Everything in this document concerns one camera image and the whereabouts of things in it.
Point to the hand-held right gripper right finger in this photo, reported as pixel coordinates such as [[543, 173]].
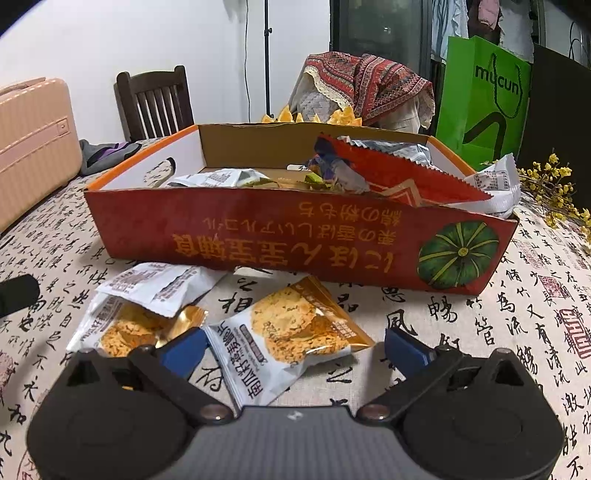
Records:
[[406, 353]]

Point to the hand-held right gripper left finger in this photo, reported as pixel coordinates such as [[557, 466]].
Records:
[[184, 353]]

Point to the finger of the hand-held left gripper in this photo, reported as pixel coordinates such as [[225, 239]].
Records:
[[18, 293]]

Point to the white cracker snack packet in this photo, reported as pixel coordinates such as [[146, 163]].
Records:
[[152, 281], [120, 332], [281, 341]]

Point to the orange cardboard box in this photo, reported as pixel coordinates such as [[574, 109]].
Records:
[[277, 230]]

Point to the red silver snack bag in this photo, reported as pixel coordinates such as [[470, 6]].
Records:
[[415, 180]]

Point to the pink hard-shell case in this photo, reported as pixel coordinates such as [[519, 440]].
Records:
[[32, 147]]

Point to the grey purple cloth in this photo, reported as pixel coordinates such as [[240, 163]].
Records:
[[106, 154]]

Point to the purple foil candy wrapper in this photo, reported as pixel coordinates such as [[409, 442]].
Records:
[[332, 164]]

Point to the yellow flower branch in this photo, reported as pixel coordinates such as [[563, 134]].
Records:
[[554, 184]]

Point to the dark wooden chair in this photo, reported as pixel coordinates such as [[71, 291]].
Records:
[[152, 106]]

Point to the green paper bag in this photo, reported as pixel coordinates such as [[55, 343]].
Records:
[[461, 101]]

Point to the orange paper flowers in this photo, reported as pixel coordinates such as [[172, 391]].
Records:
[[284, 115]]

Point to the grey upholstered chair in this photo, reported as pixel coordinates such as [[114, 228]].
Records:
[[314, 101]]

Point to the red patterned cloth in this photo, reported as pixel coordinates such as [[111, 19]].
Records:
[[369, 83]]

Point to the black paper bag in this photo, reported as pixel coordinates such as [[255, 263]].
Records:
[[563, 115]]

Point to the studio light on stand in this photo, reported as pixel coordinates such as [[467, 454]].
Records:
[[267, 55]]

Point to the black sliding glass door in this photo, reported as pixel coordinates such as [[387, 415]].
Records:
[[383, 27]]

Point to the light blue hanging shirt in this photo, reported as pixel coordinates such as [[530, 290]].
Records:
[[457, 21]]

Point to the white hanging garment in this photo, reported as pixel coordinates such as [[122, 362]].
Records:
[[515, 27]]

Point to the pink hanging garment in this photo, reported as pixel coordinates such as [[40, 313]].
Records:
[[489, 11]]

